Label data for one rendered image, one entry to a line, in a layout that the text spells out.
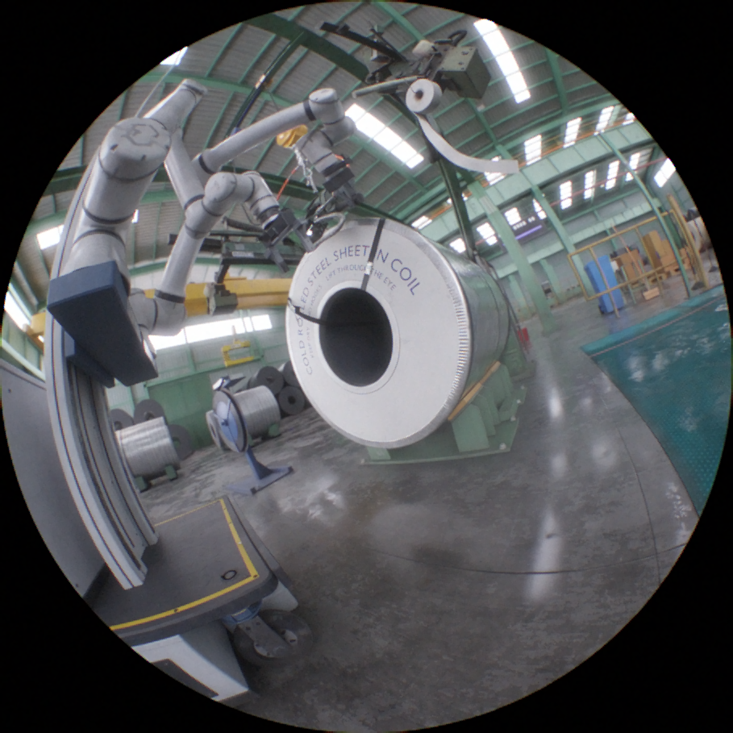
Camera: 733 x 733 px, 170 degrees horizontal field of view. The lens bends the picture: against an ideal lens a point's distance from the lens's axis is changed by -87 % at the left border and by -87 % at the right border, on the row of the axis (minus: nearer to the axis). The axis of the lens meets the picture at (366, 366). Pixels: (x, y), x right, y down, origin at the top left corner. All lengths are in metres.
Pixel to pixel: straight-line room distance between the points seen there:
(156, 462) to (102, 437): 4.75
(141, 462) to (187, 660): 5.19
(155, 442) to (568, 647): 5.65
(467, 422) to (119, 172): 1.44
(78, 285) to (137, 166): 0.23
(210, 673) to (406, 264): 1.32
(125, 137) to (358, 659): 1.09
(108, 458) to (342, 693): 0.83
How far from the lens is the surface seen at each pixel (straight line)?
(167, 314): 1.12
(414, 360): 1.04
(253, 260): 1.98
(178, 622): 0.50
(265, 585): 0.45
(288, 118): 0.97
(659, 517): 0.78
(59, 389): 0.67
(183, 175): 0.93
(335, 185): 0.98
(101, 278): 0.52
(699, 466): 0.93
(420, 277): 1.00
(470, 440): 1.28
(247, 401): 5.93
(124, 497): 0.90
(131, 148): 0.56
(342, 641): 0.72
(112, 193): 0.59
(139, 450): 5.59
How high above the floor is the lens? 0.56
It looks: 2 degrees up
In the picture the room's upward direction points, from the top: 21 degrees counter-clockwise
